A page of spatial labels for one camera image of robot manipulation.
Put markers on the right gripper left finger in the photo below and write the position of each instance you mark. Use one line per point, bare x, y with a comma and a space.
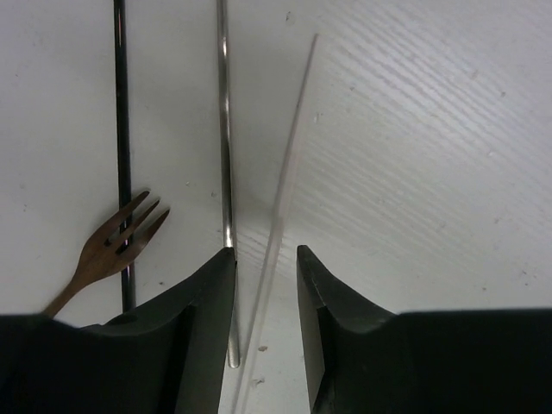
165, 356

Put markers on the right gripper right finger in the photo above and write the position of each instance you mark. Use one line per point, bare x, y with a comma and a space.
361, 358

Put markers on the silver metal chopstick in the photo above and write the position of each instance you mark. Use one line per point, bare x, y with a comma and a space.
222, 40

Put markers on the brown wooden fork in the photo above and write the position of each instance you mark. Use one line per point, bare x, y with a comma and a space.
105, 253

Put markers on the black chopstick under fork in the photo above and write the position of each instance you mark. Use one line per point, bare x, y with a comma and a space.
122, 138

